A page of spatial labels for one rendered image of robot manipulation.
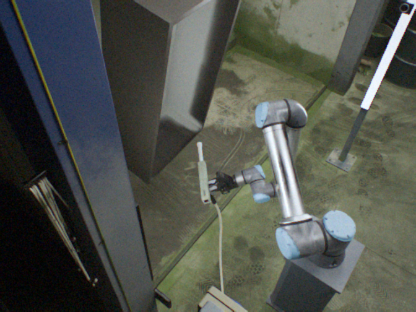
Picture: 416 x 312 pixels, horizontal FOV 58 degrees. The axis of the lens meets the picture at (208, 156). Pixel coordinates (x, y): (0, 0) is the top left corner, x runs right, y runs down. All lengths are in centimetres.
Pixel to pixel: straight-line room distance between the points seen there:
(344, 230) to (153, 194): 153
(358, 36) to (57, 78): 308
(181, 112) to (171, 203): 67
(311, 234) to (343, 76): 235
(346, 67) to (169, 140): 194
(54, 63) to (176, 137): 188
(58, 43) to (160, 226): 205
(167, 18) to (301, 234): 105
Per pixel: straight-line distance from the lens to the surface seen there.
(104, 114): 93
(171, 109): 275
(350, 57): 372
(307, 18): 373
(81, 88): 85
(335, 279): 196
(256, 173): 220
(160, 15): 148
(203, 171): 230
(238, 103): 355
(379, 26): 472
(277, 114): 177
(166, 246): 260
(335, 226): 177
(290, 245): 170
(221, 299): 85
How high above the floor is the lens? 234
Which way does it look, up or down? 49 degrees down
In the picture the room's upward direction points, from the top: 2 degrees clockwise
